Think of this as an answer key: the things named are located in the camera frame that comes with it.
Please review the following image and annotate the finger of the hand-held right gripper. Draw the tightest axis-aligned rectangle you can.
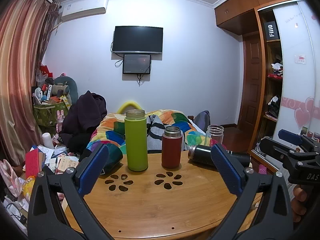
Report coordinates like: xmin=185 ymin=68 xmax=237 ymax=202
xmin=259 ymin=137 xmax=316 ymax=161
xmin=278 ymin=129 xmax=320 ymax=153

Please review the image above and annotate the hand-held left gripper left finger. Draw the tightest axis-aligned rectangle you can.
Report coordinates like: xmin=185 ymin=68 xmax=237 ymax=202
xmin=27 ymin=143 xmax=114 ymax=240

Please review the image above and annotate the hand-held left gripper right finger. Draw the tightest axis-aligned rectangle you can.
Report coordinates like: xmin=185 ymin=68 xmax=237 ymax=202
xmin=207 ymin=144 xmax=294 ymax=240

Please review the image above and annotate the dark teal cup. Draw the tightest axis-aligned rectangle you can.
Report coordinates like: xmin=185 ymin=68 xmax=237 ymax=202
xmin=101 ymin=143 xmax=124 ymax=175

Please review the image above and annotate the black steel cup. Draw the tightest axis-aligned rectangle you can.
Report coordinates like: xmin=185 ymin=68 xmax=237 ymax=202
xmin=188 ymin=144 xmax=251 ymax=168

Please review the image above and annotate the green tall cup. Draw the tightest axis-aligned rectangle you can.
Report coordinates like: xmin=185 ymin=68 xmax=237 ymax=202
xmin=124 ymin=109 xmax=149 ymax=172

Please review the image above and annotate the red short cup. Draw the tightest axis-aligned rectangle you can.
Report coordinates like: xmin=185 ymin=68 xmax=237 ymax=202
xmin=161 ymin=126 xmax=182 ymax=169

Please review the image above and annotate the person's right hand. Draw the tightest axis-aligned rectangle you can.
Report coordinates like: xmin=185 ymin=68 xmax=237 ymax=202
xmin=292 ymin=184 xmax=310 ymax=223

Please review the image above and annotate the pile of papers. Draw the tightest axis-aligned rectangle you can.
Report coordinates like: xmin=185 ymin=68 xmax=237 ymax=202
xmin=37 ymin=144 xmax=84 ymax=175

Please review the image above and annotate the clear glass jar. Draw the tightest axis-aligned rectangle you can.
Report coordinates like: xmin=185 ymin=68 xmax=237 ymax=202
xmin=205 ymin=125 xmax=224 ymax=147

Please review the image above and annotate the colourful patchwork blanket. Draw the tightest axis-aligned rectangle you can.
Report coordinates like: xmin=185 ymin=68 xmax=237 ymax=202
xmin=86 ymin=109 xmax=201 ymax=153

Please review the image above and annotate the wooden wardrobe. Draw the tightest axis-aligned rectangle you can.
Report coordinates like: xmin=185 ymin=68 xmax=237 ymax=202
xmin=214 ymin=0 xmax=320 ymax=178

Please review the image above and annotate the white bottle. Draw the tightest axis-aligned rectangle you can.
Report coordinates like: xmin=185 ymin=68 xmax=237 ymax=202
xmin=42 ymin=132 xmax=54 ymax=150

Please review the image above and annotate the dark clothing pile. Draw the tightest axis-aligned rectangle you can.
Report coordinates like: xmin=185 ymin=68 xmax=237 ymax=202
xmin=59 ymin=90 xmax=108 ymax=158

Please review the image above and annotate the grey backpack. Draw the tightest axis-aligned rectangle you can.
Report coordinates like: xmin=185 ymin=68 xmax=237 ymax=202
xmin=193 ymin=110 xmax=211 ymax=133

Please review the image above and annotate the pink rabbit toy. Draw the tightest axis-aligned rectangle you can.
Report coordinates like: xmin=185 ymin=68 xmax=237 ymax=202
xmin=56 ymin=110 xmax=65 ymax=133

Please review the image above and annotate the red book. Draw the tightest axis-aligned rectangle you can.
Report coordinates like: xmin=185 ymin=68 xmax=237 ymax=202
xmin=25 ymin=148 xmax=41 ymax=178

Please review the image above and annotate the brown wooden door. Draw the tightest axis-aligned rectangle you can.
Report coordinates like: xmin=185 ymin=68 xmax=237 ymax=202
xmin=236 ymin=32 xmax=263 ymax=131

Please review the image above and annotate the yellow snack packet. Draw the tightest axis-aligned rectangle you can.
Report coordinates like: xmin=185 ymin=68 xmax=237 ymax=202
xmin=21 ymin=177 xmax=36 ymax=201

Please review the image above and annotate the green fabric storage bin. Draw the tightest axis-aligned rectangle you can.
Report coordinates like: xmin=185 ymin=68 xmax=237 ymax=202
xmin=33 ymin=102 xmax=71 ymax=128

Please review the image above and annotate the pink plastic bag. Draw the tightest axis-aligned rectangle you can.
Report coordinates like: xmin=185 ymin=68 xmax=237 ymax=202
xmin=0 ymin=159 xmax=22 ymax=198

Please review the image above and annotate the grey-green plush toy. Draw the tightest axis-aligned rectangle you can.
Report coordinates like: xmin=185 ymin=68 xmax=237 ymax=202
xmin=44 ymin=75 xmax=79 ymax=103

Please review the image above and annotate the black cardboard box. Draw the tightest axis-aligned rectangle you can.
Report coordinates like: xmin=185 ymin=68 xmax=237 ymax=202
xmin=263 ymin=19 xmax=280 ymax=42

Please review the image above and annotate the red paper bag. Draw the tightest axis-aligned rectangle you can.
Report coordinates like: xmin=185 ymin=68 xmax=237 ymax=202
xmin=39 ymin=65 xmax=54 ymax=78

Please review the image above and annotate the small black monitor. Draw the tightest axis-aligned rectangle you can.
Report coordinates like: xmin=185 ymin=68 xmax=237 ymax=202
xmin=122 ymin=54 xmax=152 ymax=75

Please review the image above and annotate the striped red curtain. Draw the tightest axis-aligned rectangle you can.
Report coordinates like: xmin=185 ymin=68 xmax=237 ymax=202
xmin=0 ymin=0 xmax=61 ymax=168

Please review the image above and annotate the white air conditioner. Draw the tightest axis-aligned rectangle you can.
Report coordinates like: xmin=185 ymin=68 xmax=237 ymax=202
xmin=60 ymin=0 xmax=109 ymax=23

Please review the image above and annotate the yellow ring cushion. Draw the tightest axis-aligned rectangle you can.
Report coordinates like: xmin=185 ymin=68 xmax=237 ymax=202
xmin=117 ymin=101 xmax=142 ymax=115

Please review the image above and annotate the wall television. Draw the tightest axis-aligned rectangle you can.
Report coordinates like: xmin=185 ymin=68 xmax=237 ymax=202
xmin=112 ymin=26 xmax=164 ymax=55

